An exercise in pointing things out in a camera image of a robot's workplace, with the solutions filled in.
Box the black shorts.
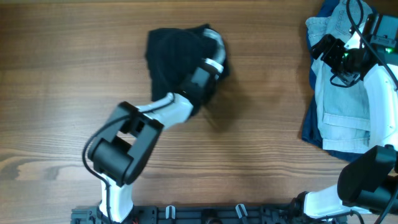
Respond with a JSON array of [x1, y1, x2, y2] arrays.
[[145, 24, 230, 117]]

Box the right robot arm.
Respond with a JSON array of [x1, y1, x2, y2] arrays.
[[302, 10, 397, 220]]

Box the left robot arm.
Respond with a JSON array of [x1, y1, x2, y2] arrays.
[[81, 58, 226, 223]]

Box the light blue denim shorts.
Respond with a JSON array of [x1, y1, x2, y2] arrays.
[[305, 0, 379, 154]]

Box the black right camera cable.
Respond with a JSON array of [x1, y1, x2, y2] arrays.
[[345, 0, 398, 91]]

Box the black camera cable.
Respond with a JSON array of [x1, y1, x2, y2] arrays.
[[345, 0, 398, 91], [81, 96, 175, 223]]

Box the black left camera cable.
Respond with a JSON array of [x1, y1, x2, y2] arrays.
[[81, 96, 175, 223]]

